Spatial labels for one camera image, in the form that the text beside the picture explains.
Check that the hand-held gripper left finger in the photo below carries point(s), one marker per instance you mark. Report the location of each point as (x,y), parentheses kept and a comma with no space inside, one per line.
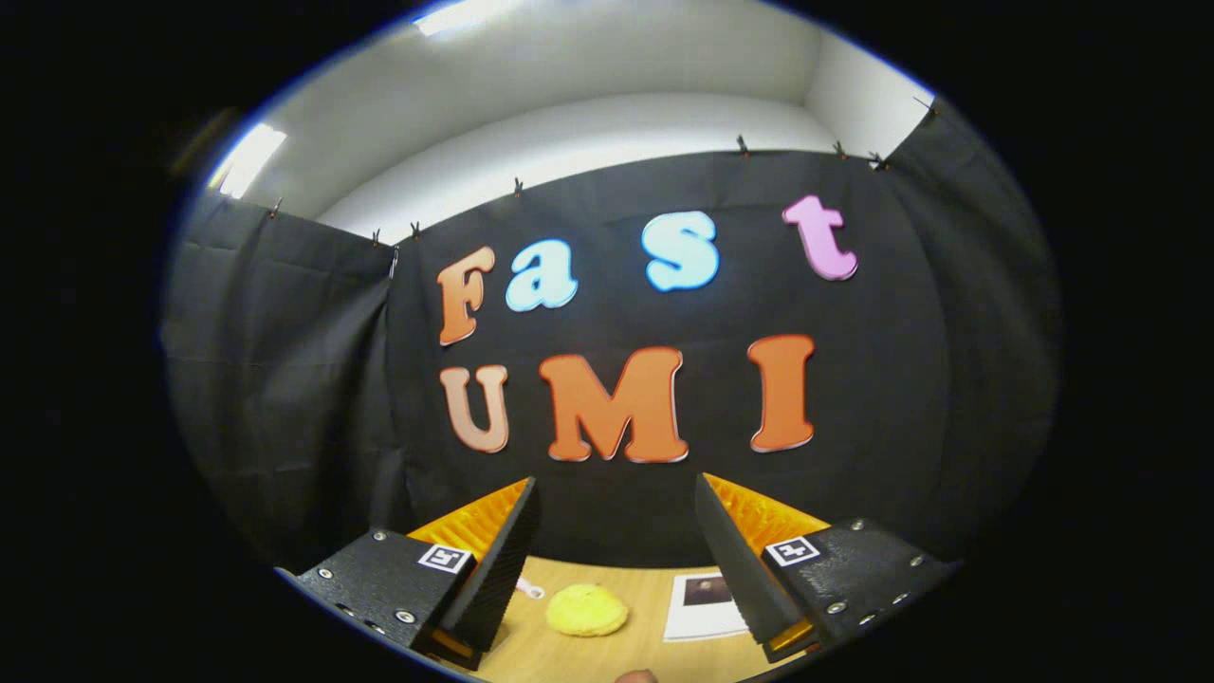
(498,569)

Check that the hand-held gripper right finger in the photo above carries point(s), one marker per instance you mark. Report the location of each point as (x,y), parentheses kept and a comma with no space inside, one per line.
(740,569)

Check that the pink plush toy green shorts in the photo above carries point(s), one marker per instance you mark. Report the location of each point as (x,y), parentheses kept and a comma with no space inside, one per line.
(523,583)

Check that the white book with portrait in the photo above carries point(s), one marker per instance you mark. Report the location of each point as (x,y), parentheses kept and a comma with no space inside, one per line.
(697,623)

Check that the yellow knitted plush toy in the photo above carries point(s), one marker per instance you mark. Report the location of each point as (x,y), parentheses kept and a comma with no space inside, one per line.
(588,612)

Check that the row of black cloth clips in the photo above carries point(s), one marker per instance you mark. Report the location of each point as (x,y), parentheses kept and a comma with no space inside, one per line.
(743,146)

